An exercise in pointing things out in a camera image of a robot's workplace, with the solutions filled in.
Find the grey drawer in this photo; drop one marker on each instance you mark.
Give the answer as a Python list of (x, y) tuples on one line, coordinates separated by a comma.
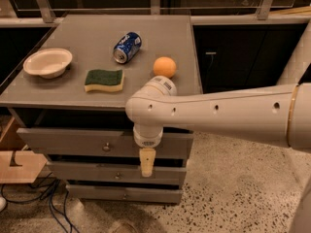
[(126, 193), (101, 143), (116, 173)]

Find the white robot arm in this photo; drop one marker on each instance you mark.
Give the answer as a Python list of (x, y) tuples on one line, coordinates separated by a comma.
[(249, 171)]

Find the orange ball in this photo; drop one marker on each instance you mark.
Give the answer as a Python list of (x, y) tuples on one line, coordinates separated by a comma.
[(165, 66)]

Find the green yellow sponge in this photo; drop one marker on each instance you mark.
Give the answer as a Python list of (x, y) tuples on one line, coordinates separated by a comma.
[(104, 80)]

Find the light wooden box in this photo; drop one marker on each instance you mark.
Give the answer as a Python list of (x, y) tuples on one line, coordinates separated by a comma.
[(18, 164)]

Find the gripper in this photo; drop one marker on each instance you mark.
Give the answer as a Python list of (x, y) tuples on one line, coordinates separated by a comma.
[(148, 141)]

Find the grey middle drawer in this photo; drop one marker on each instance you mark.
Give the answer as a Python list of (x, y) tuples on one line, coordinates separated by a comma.
[(116, 173)]

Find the white bowl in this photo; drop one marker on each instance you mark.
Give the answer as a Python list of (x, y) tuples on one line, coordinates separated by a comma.
[(48, 63)]

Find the metal glass railing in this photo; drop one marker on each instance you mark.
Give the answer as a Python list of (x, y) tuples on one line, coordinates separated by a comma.
[(50, 10)]

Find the dark low cabinet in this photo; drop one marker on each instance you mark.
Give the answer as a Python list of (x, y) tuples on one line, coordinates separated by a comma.
[(234, 57)]

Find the grey bottom drawer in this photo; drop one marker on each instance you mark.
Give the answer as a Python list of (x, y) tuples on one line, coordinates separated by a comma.
[(126, 193)]

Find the grey drawer cabinet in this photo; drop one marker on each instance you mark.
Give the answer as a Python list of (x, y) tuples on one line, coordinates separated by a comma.
[(62, 102)]

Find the blue soda can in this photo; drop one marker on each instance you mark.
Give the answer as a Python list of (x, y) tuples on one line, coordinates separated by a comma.
[(127, 47)]

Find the grey top drawer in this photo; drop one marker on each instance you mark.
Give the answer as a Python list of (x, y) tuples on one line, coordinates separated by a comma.
[(101, 143)]

